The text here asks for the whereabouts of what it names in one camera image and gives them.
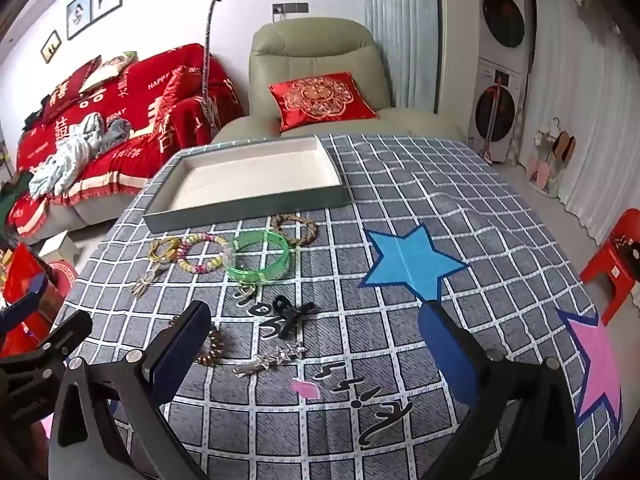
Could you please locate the red printed blanket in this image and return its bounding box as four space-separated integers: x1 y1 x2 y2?
10 42 246 239

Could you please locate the grey checked tablecloth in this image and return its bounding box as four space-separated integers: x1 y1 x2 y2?
50 132 626 480

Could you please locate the small hanger rack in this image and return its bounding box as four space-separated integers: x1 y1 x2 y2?
525 117 577 199

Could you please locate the braided tan rope bracelet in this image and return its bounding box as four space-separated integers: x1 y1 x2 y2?
272 214 319 247

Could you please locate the white box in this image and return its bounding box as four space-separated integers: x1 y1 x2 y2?
39 230 81 272

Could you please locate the white washing machine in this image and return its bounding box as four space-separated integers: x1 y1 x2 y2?
467 57 527 162
477 0 532 63

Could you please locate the brown bead bracelet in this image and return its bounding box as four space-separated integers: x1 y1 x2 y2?
196 327 226 368

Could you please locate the printed white pillow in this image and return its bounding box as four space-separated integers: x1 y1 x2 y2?
79 51 137 93

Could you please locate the green translucent bangle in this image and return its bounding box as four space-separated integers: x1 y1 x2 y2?
225 230 292 283

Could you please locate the white sheer curtain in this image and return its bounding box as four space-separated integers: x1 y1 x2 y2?
530 0 640 247

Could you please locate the pink yellow beaded bracelet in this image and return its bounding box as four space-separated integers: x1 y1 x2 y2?
176 233 236 276

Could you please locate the red embroidered cushion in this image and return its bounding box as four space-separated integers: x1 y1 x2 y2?
268 72 380 133

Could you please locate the beige armchair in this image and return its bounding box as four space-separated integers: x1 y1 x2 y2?
212 17 467 150

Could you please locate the pale blue clothes pile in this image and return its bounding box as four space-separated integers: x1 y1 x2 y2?
29 112 106 198

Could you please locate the silver key charm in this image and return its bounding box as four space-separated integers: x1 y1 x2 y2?
131 265 168 297

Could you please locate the beige sofa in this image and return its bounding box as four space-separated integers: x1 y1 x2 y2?
47 187 136 231

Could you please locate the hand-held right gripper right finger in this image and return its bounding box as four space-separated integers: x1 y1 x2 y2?
419 301 593 480

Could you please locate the pale blue curtain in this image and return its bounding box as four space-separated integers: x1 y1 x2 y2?
362 0 442 113

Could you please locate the red plastic stool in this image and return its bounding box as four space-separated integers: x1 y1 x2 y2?
580 208 640 327

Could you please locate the small black framed picture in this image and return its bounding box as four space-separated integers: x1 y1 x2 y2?
41 30 62 64

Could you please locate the silver hair clip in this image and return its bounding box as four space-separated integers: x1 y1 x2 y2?
232 341 307 377

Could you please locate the grey jewelry tray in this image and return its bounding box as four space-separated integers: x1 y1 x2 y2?
142 135 349 234

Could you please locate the red bag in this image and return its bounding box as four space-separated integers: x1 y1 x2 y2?
0 242 66 352

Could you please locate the red handled mop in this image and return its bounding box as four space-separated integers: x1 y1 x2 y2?
481 72 505 162

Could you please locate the gold brooch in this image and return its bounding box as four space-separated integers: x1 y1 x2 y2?
150 236 182 262

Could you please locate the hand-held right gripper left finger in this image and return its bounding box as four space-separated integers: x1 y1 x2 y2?
47 300 212 480

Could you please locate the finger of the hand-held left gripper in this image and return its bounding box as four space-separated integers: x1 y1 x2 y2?
0 275 49 335
0 309 94 387

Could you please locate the black hair claw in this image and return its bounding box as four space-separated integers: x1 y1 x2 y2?
272 296 317 340

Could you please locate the grey garment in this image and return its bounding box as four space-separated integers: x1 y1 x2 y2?
95 120 134 158

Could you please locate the red pillow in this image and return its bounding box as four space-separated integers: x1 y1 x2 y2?
42 55 103 111

